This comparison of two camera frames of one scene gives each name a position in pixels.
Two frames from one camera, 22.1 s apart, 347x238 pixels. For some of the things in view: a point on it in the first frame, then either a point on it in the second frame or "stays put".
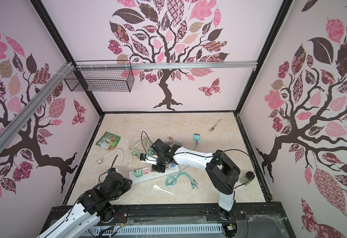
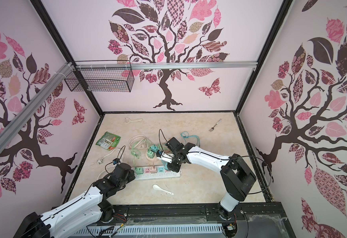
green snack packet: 109,141 stays put
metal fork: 212,129 stays put
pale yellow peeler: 133,120 stays put
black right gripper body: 160,166 -> 175,165
